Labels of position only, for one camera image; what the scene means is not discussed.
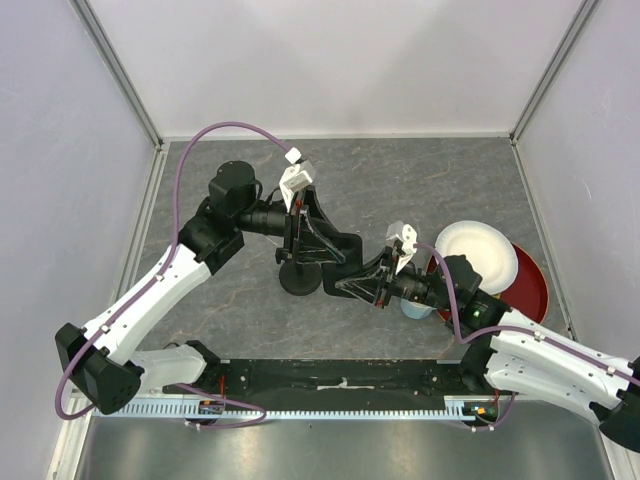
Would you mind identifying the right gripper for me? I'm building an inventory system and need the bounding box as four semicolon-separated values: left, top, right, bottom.
335;246;454;312

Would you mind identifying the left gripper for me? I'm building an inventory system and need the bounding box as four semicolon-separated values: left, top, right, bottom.
235;185;347;265

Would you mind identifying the black smartphone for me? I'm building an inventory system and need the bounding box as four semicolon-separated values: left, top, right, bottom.
322;232;363;299

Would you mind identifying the black phone stand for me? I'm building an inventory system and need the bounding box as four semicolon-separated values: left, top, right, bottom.
275;248;322;296

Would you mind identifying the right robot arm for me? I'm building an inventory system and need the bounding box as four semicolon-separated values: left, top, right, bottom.
323;247;639;451

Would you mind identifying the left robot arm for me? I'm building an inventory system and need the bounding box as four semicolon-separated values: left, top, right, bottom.
55;160;346;415

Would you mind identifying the light blue mug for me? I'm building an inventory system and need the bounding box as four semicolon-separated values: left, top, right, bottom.
400;299;434;320

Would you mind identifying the white paper plate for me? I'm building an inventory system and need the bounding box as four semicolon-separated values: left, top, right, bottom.
435;220;519;295

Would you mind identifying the red round tray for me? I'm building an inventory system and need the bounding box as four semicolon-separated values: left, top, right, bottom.
424;243;550;326

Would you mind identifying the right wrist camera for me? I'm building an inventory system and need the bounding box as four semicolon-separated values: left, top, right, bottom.
383;221;417;275

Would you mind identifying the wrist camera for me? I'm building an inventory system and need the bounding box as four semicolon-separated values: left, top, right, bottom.
279;147;316;211
383;221;417;275

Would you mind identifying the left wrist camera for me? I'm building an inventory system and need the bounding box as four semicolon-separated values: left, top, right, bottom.
279;147;316;211

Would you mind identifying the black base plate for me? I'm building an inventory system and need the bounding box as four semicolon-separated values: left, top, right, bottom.
191;359;510;410

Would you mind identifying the slotted cable duct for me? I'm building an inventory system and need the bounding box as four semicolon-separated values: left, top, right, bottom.
117;394;501;420

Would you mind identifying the left aluminium frame post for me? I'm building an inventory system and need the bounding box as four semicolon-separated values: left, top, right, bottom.
69;0;164;150

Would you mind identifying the aluminium frame post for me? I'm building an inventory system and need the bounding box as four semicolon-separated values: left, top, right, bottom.
509;0;601;146
69;0;164;150

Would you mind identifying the right aluminium frame post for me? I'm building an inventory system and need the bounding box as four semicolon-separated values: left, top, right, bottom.
509;0;601;146

